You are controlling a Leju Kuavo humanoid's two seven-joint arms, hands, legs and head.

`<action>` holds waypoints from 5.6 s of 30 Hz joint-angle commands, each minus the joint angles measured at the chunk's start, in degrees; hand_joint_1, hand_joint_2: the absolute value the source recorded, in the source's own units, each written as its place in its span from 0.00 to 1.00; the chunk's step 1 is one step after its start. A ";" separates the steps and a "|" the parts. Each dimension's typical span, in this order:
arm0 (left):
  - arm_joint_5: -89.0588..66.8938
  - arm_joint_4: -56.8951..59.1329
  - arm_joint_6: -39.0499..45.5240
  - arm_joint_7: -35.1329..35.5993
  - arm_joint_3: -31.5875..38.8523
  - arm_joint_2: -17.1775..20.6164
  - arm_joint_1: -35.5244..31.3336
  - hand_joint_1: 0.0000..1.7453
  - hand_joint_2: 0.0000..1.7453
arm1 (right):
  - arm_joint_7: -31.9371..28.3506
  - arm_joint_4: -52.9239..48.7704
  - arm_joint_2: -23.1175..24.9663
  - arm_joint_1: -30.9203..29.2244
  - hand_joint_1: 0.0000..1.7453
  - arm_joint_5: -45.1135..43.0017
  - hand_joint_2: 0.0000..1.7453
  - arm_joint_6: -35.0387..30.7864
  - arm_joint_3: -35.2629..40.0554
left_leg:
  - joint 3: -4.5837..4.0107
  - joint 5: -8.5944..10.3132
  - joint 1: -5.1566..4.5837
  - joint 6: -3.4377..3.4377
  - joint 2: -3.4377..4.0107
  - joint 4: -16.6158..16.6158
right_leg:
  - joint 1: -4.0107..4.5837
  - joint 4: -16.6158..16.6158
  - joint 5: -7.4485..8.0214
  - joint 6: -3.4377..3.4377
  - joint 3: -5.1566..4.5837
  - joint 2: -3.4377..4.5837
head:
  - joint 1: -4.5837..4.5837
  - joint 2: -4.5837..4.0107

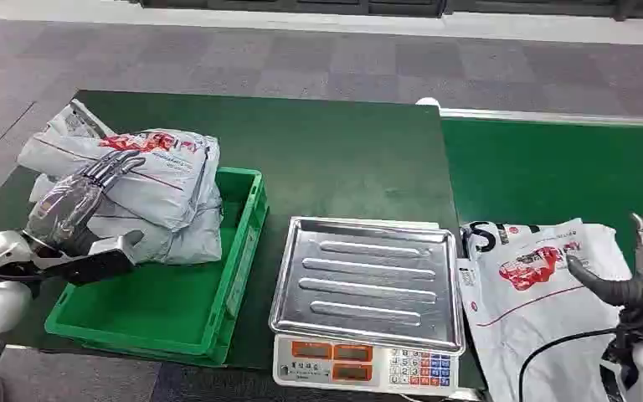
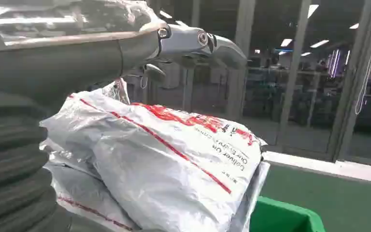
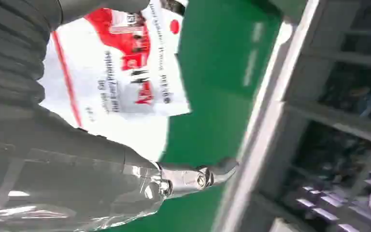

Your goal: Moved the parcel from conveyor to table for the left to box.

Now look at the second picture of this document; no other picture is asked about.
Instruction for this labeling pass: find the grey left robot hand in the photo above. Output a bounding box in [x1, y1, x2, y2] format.
[0, 0, 248, 110]

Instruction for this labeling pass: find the plain grey parcel bag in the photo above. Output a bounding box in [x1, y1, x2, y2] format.
[40, 137, 271, 232]

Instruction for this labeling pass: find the grey parcel with red stripe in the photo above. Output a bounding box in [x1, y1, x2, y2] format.
[39, 89, 269, 232]

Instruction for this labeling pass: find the green plastic crate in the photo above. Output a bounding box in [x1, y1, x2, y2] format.
[249, 196, 327, 232]

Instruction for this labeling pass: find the dark glass partition frame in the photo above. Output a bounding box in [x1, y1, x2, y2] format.
[147, 0, 371, 164]

